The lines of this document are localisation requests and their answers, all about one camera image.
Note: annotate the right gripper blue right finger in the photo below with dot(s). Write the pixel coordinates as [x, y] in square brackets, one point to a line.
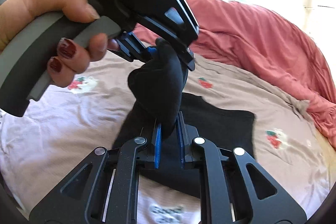
[180, 127]

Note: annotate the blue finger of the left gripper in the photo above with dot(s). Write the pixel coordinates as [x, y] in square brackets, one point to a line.
[185, 54]
[131, 48]

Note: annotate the left hand with red nails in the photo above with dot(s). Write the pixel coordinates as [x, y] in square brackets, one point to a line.
[67, 58]

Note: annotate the coral red duvet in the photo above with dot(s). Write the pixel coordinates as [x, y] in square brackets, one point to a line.
[264, 43]

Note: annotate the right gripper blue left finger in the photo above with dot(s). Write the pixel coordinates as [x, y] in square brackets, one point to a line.
[157, 145]

